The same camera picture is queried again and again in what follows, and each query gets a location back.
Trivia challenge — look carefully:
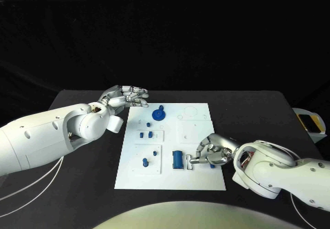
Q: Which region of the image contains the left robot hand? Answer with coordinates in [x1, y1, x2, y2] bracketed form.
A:
[98, 84, 150, 116]

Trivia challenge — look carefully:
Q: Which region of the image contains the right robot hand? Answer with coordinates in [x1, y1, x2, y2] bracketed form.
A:
[189, 133, 244, 167]

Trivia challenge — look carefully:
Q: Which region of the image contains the blue long cylinder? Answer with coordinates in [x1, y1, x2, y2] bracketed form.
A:
[172, 150, 185, 170]

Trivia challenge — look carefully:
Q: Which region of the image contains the white task board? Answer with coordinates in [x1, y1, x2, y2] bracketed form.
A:
[114, 102, 227, 191]

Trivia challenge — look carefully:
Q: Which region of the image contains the blue gear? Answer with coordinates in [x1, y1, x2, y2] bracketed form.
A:
[152, 104, 168, 122]

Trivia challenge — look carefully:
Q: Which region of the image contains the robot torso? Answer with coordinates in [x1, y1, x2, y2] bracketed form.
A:
[91, 201, 307, 229]

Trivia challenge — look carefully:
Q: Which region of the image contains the white cable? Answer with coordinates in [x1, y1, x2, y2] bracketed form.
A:
[0, 157, 65, 219]
[267, 142, 303, 160]
[0, 155, 64, 201]
[290, 192, 312, 229]

